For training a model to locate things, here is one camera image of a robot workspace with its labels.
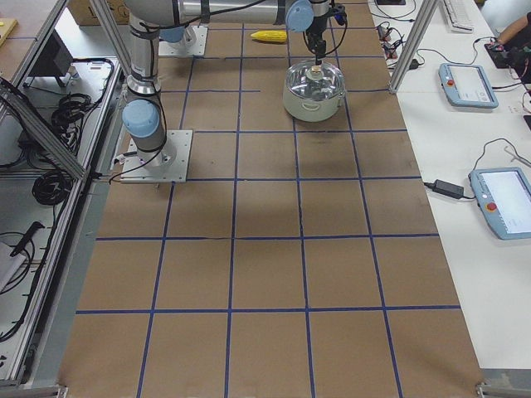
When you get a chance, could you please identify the yellow corn cob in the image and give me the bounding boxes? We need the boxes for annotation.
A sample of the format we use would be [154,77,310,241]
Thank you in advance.
[251,30,288,44]

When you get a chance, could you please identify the cardboard box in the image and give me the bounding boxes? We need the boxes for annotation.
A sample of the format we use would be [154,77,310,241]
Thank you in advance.
[68,0,133,27]

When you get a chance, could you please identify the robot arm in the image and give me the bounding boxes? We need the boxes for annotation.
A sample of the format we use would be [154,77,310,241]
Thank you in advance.
[158,12,331,180]

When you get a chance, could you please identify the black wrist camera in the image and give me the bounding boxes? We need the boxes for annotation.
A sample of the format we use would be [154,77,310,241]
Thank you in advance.
[330,3,348,26]

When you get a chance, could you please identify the black power adapter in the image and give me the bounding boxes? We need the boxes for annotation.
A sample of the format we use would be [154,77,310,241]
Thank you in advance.
[432,179,464,199]

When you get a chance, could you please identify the white keyboard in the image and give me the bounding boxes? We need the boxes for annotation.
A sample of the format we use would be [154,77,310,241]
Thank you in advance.
[441,0,474,33]

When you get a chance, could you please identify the blue teach pendant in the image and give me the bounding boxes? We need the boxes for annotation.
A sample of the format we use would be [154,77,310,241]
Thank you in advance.
[469,167,530,240]
[438,63,499,109]

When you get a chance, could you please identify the near blue teach pendant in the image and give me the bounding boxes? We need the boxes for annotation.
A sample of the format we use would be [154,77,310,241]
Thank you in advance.
[469,167,530,240]

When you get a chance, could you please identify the far blue teach pendant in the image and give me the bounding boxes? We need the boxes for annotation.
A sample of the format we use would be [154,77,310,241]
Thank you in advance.
[438,63,499,109]

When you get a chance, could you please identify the glass pot lid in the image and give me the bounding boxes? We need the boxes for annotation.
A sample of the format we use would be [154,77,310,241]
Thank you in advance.
[285,61,345,101]

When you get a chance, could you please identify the pale green steel pot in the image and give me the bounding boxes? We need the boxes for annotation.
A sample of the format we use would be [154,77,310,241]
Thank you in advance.
[283,61,346,123]

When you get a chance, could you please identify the aluminium frame post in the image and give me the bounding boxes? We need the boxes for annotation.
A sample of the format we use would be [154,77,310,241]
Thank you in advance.
[388,0,438,94]

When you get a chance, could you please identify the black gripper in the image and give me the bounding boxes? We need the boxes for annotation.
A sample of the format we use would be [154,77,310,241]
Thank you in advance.
[305,16,327,65]

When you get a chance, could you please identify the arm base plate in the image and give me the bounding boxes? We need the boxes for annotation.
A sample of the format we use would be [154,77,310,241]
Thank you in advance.
[158,26,208,58]
[119,130,193,183]

